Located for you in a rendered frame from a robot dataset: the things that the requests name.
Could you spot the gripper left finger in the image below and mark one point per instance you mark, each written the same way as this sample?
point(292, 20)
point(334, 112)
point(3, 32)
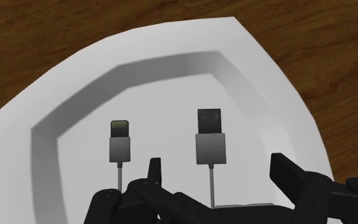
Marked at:
point(147, 198)

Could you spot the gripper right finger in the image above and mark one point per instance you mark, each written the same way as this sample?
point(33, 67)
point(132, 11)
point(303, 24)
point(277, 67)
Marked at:
point(312, 192)

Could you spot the white octagonal plate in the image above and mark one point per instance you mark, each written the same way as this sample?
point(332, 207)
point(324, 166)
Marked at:
point(166, 99)

